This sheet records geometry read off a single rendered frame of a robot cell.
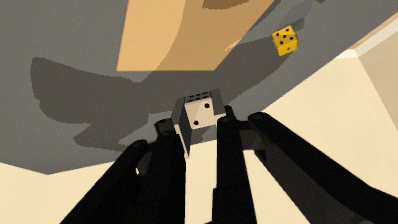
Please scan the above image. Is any white die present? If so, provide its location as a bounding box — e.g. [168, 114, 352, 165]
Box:
[185, 91, 216, 129]

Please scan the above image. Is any yellow die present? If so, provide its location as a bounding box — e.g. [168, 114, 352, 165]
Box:
[272, 26, 298, 56]

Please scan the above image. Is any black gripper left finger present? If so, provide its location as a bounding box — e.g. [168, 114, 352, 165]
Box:
[59, 96, 192, 224]

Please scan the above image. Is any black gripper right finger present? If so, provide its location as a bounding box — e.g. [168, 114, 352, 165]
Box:
[211, 88, 398, 224]

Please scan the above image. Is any orange flat mat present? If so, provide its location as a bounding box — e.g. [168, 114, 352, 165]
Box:
[117, 0, 274, 71]

